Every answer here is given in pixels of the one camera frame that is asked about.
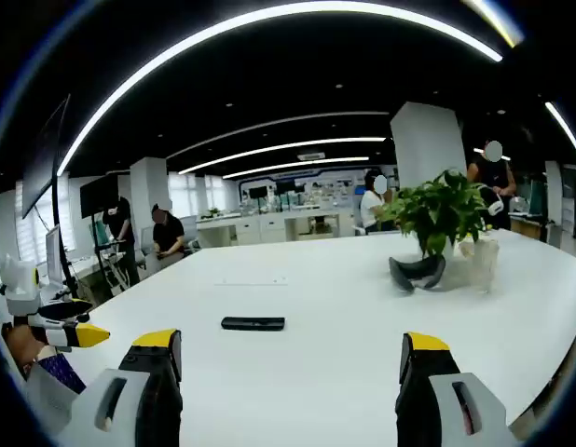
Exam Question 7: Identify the blue patterned clothing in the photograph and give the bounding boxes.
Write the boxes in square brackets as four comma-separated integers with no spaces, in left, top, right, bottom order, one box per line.
[34,352,88,396]

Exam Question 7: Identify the clear plastic cup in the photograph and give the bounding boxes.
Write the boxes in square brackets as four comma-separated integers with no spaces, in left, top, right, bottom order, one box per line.
[459,236,501,294]

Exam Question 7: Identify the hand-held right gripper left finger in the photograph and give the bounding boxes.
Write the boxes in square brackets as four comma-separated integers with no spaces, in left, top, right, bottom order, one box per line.
[59,328,185,447]

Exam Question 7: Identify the black neck device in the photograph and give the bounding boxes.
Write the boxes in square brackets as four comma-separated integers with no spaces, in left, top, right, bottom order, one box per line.
[388,254,448,293]

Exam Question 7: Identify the white square pillar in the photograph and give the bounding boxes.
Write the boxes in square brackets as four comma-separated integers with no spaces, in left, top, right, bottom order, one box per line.
[389,101,470,193]
[128,156,171,255]

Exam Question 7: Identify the white counter cabinets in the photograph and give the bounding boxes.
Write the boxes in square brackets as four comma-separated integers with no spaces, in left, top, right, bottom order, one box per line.
[196,208,364,246]

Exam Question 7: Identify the black wall screen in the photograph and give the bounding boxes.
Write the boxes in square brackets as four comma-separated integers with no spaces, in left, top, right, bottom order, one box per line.
[79,178,120,219]

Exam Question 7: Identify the ceiling light strip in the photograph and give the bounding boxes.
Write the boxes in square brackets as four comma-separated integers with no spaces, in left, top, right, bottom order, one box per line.
[177,136,388,176]
[543,100,576,169]
[56,0,504,177]
[221,156,371,181]

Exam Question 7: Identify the window blinds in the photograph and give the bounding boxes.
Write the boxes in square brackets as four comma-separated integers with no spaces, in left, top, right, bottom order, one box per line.
[0,179,54,286]

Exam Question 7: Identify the black remote control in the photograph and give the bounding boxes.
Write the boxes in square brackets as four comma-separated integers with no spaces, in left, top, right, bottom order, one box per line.
[221,316,286,332]

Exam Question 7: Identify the green potted plant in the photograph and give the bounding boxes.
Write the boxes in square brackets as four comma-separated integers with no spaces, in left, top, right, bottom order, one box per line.
[389,169,493,262]

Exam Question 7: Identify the white desktop monitor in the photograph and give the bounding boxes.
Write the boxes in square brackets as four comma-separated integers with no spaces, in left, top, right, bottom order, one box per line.
[44,224,66,286]

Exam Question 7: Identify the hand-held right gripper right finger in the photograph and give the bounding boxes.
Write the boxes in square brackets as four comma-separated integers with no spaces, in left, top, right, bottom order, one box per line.
[394,331,522,447]

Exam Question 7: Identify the black equipment cart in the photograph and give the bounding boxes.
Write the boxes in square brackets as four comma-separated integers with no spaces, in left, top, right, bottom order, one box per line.
[89,218,131,295]

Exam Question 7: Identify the person's left hand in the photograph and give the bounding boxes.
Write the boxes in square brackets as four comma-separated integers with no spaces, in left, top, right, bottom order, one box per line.
[3,324,47,373]

